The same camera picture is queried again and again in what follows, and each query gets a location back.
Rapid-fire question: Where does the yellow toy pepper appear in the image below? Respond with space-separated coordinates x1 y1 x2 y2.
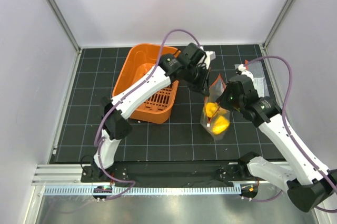
212 116 230 135

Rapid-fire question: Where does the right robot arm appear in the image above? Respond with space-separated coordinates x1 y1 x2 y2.
216 74 336 212

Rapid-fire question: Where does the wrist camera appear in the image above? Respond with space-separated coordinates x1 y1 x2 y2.
197 46 216 69
235 64 254 82

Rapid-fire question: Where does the yellow toy squash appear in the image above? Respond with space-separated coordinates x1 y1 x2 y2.
205 102 219 118

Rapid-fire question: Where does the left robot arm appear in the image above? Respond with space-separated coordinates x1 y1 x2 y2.
91 43 215 182

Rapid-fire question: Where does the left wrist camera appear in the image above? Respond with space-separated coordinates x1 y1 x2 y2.
197 46 216 69

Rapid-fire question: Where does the slotted cable duct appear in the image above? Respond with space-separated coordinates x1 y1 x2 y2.
44 184 241 197

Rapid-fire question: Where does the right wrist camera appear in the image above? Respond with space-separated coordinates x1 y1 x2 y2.
235 64 254 82

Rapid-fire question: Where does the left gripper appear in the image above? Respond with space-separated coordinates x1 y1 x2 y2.
184 65 211 96

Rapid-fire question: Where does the orange plastic basket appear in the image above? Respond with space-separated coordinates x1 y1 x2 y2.
112 43 179 124

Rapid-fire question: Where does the clear zip bag orange zipper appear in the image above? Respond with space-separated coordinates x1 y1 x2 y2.
200 74 231 141

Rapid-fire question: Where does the spare clear zip bag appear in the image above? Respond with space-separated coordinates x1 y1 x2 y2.
234 60 270 97

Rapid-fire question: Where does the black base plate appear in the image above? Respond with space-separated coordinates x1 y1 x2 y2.
80 159 269 187

